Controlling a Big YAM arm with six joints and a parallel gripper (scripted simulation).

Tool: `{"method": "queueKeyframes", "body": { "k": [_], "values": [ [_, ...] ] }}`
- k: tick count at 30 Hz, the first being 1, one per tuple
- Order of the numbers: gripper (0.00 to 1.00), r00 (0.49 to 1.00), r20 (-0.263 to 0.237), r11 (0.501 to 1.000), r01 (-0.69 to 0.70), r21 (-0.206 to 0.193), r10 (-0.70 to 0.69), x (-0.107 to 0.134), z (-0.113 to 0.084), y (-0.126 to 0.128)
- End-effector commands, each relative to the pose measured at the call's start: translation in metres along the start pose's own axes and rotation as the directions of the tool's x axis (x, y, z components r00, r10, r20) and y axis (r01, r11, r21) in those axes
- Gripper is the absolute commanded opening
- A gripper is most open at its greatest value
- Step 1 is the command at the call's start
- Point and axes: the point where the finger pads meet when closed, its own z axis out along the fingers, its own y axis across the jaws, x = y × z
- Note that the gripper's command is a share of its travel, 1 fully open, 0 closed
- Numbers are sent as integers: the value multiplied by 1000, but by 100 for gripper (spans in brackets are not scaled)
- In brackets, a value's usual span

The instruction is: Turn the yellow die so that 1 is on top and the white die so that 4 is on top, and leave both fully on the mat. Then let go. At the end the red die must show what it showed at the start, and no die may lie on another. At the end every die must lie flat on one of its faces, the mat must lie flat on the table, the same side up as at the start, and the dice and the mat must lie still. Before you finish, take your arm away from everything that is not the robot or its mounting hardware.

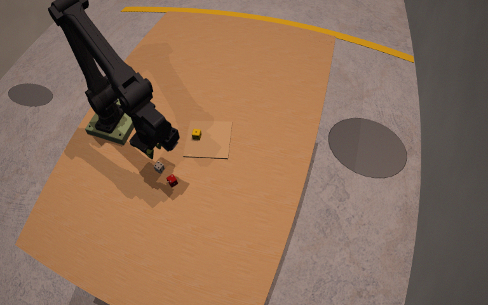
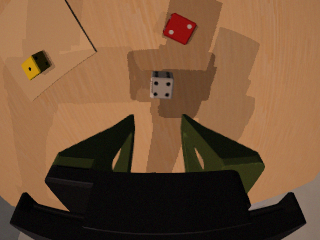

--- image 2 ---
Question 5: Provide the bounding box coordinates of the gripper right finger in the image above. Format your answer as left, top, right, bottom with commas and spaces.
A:
181, 114, 265, 194

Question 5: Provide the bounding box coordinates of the white die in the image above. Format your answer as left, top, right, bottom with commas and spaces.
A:
150, 71, 174, 99

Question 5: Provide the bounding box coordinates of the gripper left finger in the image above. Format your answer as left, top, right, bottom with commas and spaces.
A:
52, 114, 135, 172

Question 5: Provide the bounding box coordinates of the yellow die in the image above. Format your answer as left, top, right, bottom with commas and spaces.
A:
21, 51, 50, 80

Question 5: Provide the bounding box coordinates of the red die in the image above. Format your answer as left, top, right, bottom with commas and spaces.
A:
163, 13, 197, 45

